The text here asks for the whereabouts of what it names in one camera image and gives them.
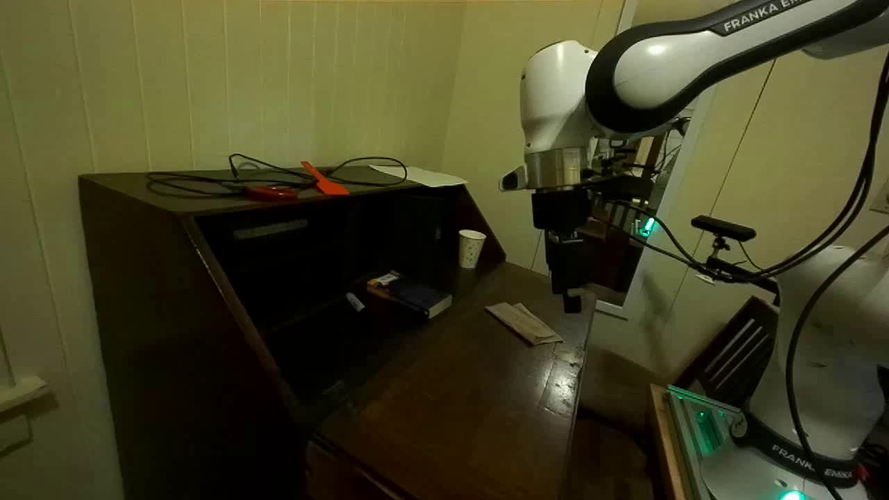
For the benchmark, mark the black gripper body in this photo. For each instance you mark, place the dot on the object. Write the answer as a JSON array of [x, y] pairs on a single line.
[[563, 211]]

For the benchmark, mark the white paper coffee cup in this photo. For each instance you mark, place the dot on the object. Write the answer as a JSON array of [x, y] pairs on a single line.
[[470, 249]]

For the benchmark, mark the blue box with label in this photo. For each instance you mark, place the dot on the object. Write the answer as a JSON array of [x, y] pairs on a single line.
[[418, 296]]

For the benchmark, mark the dark wooden secretary desk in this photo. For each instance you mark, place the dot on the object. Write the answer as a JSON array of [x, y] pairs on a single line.
[[445, 407]]

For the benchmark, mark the wooden slat chair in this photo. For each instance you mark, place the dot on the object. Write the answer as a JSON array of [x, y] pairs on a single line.
[[738, 350]]

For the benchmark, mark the black camera on stand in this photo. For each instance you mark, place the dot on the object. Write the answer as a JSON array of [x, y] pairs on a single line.
[[723, 228]]

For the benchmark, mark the white wall fixture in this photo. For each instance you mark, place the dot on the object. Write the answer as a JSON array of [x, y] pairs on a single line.
[[17, 399]]

